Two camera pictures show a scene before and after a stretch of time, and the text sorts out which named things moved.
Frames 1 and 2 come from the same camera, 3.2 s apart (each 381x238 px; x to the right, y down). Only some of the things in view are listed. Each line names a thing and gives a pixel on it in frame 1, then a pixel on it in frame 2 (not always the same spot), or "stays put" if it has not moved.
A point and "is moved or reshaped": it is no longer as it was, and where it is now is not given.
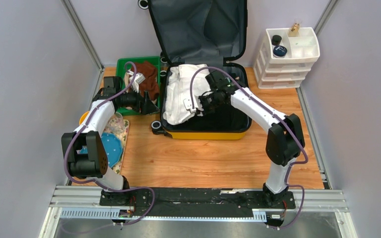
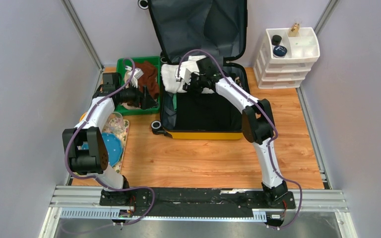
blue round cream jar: (280, 51) stays put
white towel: (179, 89) is moved or reshaped
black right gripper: (204, 110) → (191, 87)
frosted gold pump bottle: (294, 32) stays put
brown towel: (151, 84) stays put
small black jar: (276, 39) stays put
